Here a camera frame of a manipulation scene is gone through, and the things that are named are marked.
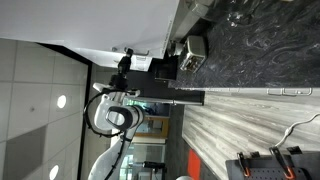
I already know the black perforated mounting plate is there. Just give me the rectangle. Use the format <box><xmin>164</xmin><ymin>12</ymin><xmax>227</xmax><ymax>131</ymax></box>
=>
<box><xmin>225</xmin><ymin>152</ymin><xmax>320</xmax><ymax>180</ymax></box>

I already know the left orange black clamp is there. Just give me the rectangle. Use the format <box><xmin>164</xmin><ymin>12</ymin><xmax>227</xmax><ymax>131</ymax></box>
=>
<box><xmin>237</xmin><ymin>152</ymin><xmax>251</xmax><ymax>177</ymax></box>

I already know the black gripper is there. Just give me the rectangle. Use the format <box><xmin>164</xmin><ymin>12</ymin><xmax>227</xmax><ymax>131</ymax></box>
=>
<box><xmin>109</xmin><ymin>48</ymin><xmax>133</xmax><ymax>90</ymax></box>

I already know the right orange black clamp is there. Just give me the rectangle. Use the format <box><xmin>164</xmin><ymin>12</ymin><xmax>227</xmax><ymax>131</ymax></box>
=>
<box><xmin>269</xmin><ymin>146</ymin><xmax>296</xmax><ymax>180</ymax></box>

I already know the lower cabinet metal handle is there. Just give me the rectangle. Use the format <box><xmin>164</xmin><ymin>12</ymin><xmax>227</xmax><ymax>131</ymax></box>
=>
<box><xmin>266</xmin><ymin>88</ymin><xmax>313</xmax><ymax>97</ymax></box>

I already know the metal door handle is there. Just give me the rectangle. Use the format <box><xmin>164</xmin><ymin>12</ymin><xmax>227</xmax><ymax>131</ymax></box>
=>
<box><xmin>124</xmin><ymin>47</ymin><xmax>149</xmax><ymax>56</ymax></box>

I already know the white cable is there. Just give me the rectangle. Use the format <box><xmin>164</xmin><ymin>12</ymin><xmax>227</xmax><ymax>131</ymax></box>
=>
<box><xmin>275</xmin><ymin>113</ymin><xmax>320</xmax><ymax>148</ymax></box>

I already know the orange black clamp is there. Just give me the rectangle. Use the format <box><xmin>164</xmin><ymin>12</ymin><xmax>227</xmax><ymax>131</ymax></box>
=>
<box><xmin>237</xmin><ymin>152</ymin><xmax>251</xmax><ymax>177</ymax></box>
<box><xmin>269</xmin><ymin>146</ymin><xmax>296</xmax><ymax>180</ymax></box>

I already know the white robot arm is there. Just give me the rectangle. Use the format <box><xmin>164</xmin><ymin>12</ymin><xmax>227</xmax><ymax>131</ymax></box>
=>
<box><xmin>83</xmin><ymin>48</ymin><xmax>145</xmax><ymax>180</ymax></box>

